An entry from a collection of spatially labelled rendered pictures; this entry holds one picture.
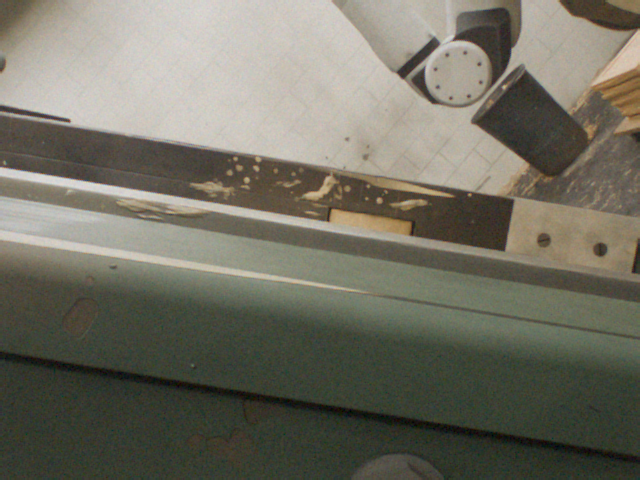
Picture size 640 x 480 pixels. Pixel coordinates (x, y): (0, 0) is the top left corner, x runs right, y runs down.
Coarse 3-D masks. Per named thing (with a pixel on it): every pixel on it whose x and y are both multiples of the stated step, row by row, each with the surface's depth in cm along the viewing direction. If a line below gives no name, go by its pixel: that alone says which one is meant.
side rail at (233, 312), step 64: (0, 256) 10; (64, 256) 10; (128, 256) 10; (192, 256) 11; (256, 256) 13; (320, 256) 14; (0, 320) 10; (64, 320) 10; (128, 320) 10; (192, 320) 10; (256, 320) 10; (320, 320) 10; (384, 320) 10; (448, 320) 10; (512, 320) 10; (576, 320) 11; (0, 384) 10; (64, 384) 10; (128, 384) 10; (192, 384) 11; (256, 384) 10; (320, 384) 10; (384, 384) 10; (448, 384) 10; (512, 384) 10; (576, 384) 10; (0, 448) 10; (64, 448) 10; (128, 448) 10; (192, 448) 10; (256, 448) 10; (320, 448) 10; (384, 448) 10; (448, 448) 10; (512, 448) 10; (576, 448) 11
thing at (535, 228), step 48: (0, 144) 70; (48, 144) 70; (96, 144) 70; (144, 144) 70; (192, 144) 70; (192, 192) 71; (240, 192) 71; (288, 192) 71; (336, 192) 71; (384, 192) 71; (432, 192) 71; (480, 192) 71; (480, 240) 71; (528, 240) 71; (576, 240) 71; (624, 240) 71
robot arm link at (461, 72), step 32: (448, 0) 88; (480, 0) 85; (512, 0) 86; (448, 32) 90; (480, 32) 85; (512, 32) 87; (448, 64) 86; (480, 64) 86; (448, 96) 88; (480, 96) 87
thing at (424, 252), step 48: (0, 192) 35; (48, 192) 35; (96, 192) 35; (144, 192) 39; (288, 240) 35; (336, 240) 35; (384, 240) 35; (432, 240) 39; (576, 288) 35; (624, 288) 35
